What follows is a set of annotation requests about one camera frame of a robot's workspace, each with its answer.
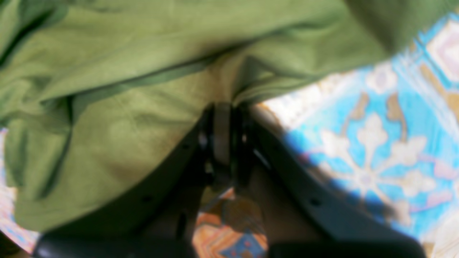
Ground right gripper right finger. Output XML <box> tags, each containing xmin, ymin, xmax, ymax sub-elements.
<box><xmin>231</xmin><ymin>106</ymin><xmax>426</xmax><ymax>258</ymax></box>

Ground olive green t-shirt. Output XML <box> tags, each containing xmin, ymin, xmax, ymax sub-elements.
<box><xmin>0</xmin><ymin>0</ymin><xmax>458</xmax><ymax>232</ymax></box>

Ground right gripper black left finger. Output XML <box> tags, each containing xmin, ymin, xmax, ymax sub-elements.
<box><xmin>34</xmin><ymin>103</ymin><xmax>232</xmax><ymax>258</ymax></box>

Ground patterned tile tablecloth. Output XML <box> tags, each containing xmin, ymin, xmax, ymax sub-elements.
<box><xmin>1</xmin><ymin>6</ymin><xmax>458</xmax><ymax>251</ymax></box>

